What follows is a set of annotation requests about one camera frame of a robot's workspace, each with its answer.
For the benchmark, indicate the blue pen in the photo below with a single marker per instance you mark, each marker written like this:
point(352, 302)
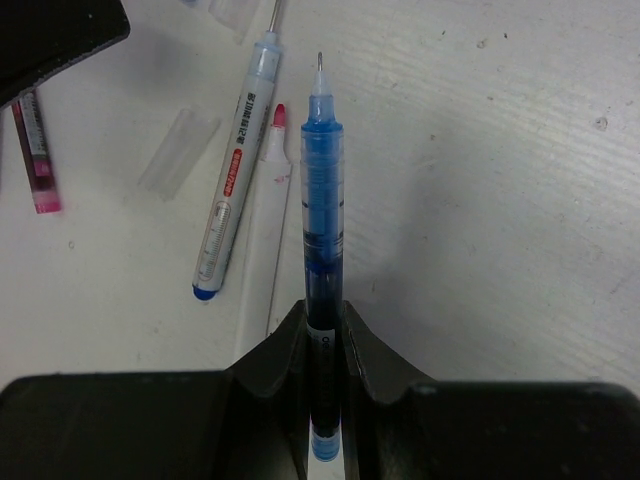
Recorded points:
point(322, 198)

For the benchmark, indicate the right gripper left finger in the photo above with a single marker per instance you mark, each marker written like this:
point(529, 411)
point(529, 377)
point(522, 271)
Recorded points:
point(248, 421)

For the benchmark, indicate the pink capped marker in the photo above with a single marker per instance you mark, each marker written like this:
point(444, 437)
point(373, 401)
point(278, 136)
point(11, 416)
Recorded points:
point(271, 188)

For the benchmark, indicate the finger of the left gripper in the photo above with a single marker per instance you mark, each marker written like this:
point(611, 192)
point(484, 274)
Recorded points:
point(42, 38)

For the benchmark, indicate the red pen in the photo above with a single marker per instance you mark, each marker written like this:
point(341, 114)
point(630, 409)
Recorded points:
point(37, 159)

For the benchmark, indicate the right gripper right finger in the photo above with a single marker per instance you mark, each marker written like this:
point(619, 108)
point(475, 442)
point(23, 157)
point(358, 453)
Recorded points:
point(399, 423)

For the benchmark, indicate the clear pen cap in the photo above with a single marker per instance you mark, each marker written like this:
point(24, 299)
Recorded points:
point(179, 151)
point(236, 15)

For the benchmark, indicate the white blue-tipped marker pen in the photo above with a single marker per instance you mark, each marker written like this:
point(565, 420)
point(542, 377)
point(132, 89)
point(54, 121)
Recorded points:
point(247, 131)

